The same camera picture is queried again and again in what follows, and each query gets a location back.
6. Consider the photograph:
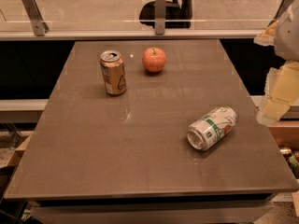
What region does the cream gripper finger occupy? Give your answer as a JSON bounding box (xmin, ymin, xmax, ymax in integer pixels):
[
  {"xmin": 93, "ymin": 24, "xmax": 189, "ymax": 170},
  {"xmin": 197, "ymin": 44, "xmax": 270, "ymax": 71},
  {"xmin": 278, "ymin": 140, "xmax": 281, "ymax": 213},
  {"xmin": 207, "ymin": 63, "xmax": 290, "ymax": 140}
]
[
  {"xmin": 253, "ymin": 21, "xmax": 278, "ymax": 47},
  {"xmin": 256, "ymin": 61, "xmax": 299, "ymax": 125}
]

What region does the white green 7up can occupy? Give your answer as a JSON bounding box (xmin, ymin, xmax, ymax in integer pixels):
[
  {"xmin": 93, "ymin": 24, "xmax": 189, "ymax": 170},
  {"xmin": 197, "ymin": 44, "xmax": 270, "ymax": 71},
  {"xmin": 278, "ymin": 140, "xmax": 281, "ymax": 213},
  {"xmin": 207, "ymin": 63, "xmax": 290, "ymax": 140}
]
[{"xmin": 187, "ymin": 106, "xmax": 237, "ymax": 151}]

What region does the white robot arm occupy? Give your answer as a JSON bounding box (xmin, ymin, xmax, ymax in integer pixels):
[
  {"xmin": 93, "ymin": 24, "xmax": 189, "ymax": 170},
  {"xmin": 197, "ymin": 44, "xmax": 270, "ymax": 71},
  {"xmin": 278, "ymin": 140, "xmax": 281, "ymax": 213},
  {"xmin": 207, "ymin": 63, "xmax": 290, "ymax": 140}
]
[{"xmin": 254, "ymin": 2, "xmax": 299, "ymax": 125}]

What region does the gold brown soda can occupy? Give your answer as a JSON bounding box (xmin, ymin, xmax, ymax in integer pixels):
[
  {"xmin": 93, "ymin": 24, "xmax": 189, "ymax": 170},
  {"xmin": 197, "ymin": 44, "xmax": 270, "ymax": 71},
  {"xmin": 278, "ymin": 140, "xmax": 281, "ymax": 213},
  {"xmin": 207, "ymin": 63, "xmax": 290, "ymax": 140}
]
[{"xmin": 100, "ymin": 49, "xmax": 127, "ymax": 95}]

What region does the box of cans at right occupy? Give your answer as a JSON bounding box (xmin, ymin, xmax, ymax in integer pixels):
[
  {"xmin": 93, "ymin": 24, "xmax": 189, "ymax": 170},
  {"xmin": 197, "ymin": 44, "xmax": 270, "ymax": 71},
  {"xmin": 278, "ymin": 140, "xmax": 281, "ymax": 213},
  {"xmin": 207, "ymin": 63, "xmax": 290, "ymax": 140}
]
[{"xmin": 269, "ymin": 120, "xmax": 299, "ymax": 179}]

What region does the black office chair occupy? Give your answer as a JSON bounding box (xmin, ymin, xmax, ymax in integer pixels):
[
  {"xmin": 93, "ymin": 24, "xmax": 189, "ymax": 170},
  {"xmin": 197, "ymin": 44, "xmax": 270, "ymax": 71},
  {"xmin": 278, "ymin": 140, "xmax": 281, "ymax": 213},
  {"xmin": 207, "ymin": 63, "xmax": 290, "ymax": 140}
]
[{"xmin": 139, "ymin": 0, "xmax": 192, "ymax": 28}]

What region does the red apple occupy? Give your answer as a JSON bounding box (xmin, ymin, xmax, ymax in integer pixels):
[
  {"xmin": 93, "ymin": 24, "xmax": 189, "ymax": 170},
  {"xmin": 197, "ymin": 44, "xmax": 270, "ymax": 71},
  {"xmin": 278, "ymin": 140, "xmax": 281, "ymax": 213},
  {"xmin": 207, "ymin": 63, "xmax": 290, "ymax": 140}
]
[{"xmin": 142, "ymin": 47, "xmax": 166, "ymax": 73}]

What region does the glass railing panel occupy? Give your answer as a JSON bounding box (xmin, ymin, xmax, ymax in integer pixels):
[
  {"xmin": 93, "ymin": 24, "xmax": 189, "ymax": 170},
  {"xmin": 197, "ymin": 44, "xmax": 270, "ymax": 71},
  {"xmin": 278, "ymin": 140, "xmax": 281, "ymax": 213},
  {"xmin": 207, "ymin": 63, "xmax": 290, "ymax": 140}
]
[{"xmin": 0, "ymin": 0, "xmax": 282, "ymax": 33}]

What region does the right metal glass bracket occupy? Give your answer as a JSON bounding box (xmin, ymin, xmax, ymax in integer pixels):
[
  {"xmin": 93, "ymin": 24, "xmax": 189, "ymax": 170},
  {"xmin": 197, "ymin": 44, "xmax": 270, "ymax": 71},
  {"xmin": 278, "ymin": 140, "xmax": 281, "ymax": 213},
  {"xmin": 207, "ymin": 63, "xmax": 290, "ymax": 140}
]
[{"xmin": 269, "ymin": 0, "xmax": 294, "ymax": 25}]

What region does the metal glass bracket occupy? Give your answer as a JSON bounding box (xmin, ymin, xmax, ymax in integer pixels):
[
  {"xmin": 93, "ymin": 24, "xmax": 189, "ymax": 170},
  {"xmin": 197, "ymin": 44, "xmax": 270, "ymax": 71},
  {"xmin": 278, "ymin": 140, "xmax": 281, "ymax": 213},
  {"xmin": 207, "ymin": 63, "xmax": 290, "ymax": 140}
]
[
  {"xmin": 154, "ymin": 0, "xmax": 166, "ymax": 35},
  {"xmin": 269, "ymin": 0, "xmax": 294, "ymax": 25},
  {"xmin": 21, "ymin": 0, "xmax": 49, "ymax": 36}
]

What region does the middle metal glass bracket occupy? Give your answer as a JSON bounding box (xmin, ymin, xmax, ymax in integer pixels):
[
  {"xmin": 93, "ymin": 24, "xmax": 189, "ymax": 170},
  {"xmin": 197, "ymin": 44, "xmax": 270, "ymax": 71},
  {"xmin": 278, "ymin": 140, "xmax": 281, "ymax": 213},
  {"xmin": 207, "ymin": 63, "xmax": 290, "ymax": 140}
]
[{"xmin": 154, "ymin": 0, "xmax": 166, "ymax": 35}]

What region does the left metal glass bracket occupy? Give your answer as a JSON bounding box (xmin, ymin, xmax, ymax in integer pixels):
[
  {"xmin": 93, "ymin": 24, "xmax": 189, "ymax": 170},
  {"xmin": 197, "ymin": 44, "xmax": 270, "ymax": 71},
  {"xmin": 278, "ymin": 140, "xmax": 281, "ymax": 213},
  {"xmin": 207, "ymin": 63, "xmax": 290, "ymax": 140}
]
[{"xmin": 21, "ymin": 0, "xmax": 49, "ymax": 36}]

